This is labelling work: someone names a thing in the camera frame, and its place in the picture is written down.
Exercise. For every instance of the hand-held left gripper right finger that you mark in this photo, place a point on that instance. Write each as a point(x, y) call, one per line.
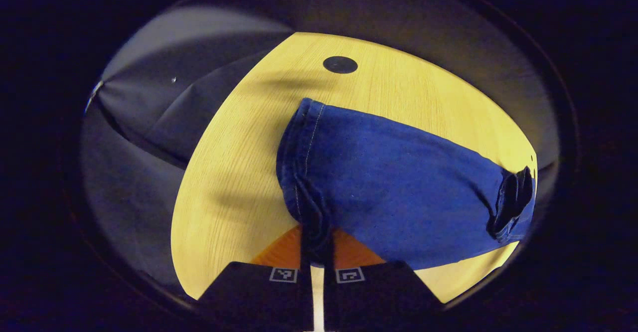
point(374, 297)

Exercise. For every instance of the large black table grommet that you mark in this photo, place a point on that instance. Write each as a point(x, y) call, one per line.
point(340, 65)

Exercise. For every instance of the blue denim jeans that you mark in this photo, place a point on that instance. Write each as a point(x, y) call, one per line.
point(398, 182)

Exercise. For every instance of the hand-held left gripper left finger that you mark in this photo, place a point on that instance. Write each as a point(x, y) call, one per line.
point(264, 297)

